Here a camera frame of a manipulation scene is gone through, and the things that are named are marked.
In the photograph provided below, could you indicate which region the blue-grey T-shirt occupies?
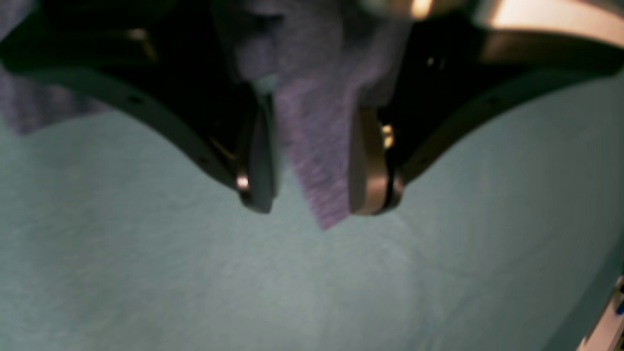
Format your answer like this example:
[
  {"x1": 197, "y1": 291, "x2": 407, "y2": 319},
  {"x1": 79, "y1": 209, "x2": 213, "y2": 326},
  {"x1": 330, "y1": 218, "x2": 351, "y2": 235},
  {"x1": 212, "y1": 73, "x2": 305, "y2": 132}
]
[{"x1": 1, "y1": 0, "x2": 412, "y2": 229}]

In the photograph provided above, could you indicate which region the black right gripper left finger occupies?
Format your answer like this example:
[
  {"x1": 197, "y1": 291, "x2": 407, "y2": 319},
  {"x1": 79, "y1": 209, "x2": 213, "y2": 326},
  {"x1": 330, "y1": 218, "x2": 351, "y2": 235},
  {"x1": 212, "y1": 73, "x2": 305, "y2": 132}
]
[{"x1": 1, "y1": 0, "x2": 276, "y2": 214}]

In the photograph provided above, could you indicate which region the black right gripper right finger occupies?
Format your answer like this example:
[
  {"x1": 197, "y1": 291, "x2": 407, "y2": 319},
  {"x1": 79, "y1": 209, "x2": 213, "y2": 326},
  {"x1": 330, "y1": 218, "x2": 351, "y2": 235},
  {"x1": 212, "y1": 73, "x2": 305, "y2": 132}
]
[{"x1": 349, "y1": 0, "x2": 624, "y2": 215}]

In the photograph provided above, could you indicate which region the teal table cloth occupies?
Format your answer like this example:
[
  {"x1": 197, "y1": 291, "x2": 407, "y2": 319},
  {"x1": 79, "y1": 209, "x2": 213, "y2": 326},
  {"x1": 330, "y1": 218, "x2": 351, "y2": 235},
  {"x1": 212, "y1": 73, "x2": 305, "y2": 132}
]
[{"x1": 1, "y1": 76, "x2": 623, "y2": 351}]

